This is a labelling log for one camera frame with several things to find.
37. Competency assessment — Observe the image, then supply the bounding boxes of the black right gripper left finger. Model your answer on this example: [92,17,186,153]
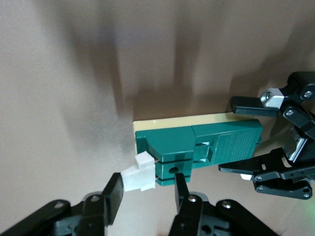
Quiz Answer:
[0,172,124,236]

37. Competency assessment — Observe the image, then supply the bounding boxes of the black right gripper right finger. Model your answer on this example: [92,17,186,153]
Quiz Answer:
[168,173,281,236]

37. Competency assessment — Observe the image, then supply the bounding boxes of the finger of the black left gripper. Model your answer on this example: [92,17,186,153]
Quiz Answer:
[230,71,315,143]
[218,137,315,200]

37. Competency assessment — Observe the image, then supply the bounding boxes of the green load switch white handle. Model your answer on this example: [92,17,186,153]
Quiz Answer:
[122,112,263,193]

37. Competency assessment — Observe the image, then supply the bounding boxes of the brown paper table cover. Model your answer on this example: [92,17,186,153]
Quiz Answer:
[0,0,315,236]

